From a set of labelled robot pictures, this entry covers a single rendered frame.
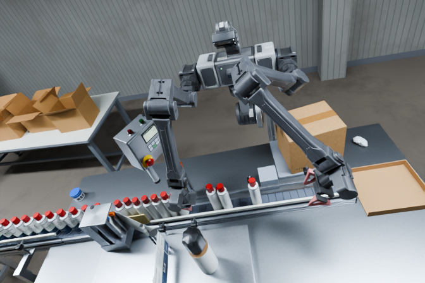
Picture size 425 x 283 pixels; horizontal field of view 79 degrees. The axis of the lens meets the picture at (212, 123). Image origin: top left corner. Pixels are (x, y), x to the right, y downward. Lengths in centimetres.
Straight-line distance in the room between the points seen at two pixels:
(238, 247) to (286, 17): 288
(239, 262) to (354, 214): 60
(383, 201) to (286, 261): 57
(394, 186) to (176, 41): 306
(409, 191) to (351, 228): 36
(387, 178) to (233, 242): 86
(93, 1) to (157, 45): 95
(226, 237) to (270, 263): 23
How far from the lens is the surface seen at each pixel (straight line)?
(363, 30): 391
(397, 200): 158
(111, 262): 159
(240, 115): 150
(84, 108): 278
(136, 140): 114
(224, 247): 137
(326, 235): 142
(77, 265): 177
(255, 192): 132
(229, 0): 350
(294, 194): 147
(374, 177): 163
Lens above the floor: 211
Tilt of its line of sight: 39 degrees down
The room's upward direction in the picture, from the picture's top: 18 degrees counter-clockwise
